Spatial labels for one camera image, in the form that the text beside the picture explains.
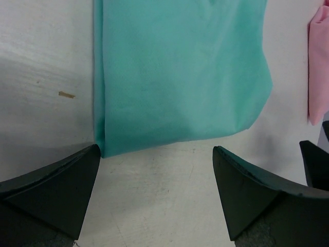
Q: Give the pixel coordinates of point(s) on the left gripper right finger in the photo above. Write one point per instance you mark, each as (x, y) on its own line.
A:
(264, 209)

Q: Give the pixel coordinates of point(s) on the folded pink t shirt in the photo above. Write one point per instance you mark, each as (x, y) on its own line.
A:
(318, 65)

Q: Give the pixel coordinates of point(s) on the teal t shirt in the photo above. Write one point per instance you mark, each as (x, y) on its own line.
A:
(176, 71)

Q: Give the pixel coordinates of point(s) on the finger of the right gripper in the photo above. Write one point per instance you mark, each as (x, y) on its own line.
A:
(315, 165)

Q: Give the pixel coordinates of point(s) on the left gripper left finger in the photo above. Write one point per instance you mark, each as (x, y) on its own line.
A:
(47, 207)

